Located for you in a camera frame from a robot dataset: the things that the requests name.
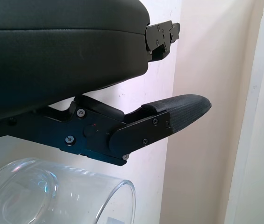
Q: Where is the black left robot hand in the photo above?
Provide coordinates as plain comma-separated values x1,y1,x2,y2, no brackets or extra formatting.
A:
0,0,213,167

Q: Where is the clear glass cup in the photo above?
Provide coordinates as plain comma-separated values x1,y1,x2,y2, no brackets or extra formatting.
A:
0,157,136,224

